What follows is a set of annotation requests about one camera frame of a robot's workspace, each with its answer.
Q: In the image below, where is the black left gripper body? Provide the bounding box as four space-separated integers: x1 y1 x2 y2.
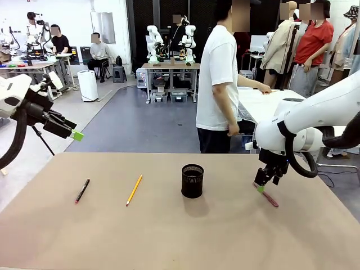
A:
18 100 61 133

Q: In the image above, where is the mannequin with dark red coat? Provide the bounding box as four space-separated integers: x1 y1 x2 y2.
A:
233 31 251 74

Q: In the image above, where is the black mesh pen holder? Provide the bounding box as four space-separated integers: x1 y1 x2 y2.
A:
181 164 205 199

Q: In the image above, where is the mannequin with bucket hat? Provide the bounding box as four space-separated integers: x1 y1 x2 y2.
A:
329 4 360 77

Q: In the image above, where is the wooden background table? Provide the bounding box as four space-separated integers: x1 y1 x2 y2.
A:
141 62 201 105

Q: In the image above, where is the computer tower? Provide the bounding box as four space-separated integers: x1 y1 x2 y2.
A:
136 67 149 91

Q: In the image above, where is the mannequin with beige coat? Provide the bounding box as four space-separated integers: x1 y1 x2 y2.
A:
259 1 299 88

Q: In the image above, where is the white table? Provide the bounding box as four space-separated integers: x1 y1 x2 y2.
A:
237 87 308 125

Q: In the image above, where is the person in red shirt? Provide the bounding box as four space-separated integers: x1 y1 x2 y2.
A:
291 0 335 98

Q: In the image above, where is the person's right hand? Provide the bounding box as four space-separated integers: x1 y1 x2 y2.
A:
227 121 241 138

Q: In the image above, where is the pink pen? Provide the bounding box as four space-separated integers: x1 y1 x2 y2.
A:
252 182 280 208

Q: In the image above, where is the grey plastic stool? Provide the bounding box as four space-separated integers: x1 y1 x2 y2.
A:
112 65 128 84

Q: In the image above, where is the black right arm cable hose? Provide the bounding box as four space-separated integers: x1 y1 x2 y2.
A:
285 111 360 178

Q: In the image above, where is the white wall panel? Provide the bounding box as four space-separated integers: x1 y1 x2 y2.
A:
90 11 116 45

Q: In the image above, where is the black pen with red end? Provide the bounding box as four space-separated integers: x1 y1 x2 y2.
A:
74 178 91 205

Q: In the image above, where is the clear plastic sheet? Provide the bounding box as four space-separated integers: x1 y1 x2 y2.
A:
237 100 258 125

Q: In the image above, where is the person's right forearm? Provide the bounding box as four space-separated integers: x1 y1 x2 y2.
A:
211 83 236 128

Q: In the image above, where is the person in white t-shirt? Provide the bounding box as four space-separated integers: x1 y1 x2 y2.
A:
195 0 251 154

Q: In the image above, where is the person in black shirt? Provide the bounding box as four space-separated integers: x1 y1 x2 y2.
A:
49 24 71 57

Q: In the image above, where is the blue box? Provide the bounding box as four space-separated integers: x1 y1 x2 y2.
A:
241 134 254 149

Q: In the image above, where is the person's left hand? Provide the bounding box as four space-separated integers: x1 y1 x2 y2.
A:
256 83 272 96

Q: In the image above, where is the person's left forearm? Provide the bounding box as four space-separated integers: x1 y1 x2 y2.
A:
238 74 261 91

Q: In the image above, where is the yellow pencil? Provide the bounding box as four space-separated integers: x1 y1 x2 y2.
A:
125 174 143 207

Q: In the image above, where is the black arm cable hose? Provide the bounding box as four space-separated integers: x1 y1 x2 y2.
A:
285 111 360 178
0 108 29 171

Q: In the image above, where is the clear storage box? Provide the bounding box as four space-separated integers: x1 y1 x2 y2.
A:
151 91 168 105
169 91 189 104

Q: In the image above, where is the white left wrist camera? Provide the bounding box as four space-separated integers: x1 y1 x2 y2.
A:
29 71 64 92

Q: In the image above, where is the seated person in grey shirt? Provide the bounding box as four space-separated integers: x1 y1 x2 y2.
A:
87 32 116 83

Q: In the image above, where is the white air purifier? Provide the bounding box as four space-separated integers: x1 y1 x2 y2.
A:
77 70 100 103

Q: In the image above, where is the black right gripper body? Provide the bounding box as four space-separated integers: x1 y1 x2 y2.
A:
259 149 290 177

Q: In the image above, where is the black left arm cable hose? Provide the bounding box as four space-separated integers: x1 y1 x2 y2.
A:
0 108 29 171

